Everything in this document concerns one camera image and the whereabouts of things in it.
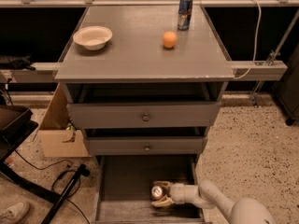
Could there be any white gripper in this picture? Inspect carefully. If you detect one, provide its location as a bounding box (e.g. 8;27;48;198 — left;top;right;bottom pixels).
151;181;185;208

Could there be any orange soda can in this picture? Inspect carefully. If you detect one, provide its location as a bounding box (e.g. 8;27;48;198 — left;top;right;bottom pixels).
151;185;164;201

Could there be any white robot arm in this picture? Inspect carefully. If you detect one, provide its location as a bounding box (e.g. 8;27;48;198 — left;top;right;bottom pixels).
151;180;277;224

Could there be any bottom grey drawer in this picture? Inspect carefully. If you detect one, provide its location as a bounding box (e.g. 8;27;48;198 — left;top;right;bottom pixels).
92;155;205;224

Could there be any grey drawer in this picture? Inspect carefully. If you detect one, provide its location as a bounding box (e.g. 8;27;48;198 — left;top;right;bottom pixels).
67;102;221;129
92;155;205;224
84;136;207;155

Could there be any top grey drawer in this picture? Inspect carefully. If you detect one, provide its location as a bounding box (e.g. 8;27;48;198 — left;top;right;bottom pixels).
67;102;221;129

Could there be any middle grey drawer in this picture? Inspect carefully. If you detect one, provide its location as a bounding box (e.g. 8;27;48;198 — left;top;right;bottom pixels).
84;136;207;155

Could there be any grey drawer cabinet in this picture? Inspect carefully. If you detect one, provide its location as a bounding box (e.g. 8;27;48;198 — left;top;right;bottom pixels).
53;4;235;165

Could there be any blue energy drink can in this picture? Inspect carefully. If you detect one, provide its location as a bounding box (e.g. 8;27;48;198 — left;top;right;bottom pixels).
178;0;193;31

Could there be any black stand leg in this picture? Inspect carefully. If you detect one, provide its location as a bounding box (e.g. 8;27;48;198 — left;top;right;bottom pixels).
41;164;90;224

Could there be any cardboard box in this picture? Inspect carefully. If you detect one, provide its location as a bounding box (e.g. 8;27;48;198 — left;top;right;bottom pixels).
37;85;89;158

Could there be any white shoe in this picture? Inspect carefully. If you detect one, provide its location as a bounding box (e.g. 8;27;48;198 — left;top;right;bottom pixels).
0;202;30;224

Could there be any orange fruit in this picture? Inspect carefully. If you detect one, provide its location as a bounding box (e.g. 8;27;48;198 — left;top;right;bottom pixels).
163;32;178;49

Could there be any black chair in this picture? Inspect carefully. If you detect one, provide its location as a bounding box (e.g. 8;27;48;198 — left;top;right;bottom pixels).
0;105;60;203

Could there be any white bowl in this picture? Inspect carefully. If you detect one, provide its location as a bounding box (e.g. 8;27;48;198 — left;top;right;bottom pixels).
73;26;113;50

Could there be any black cable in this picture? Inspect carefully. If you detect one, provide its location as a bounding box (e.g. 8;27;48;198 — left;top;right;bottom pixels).
13;148;92;224

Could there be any white cable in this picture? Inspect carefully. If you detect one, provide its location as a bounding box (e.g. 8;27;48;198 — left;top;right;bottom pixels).
234;0;263;80

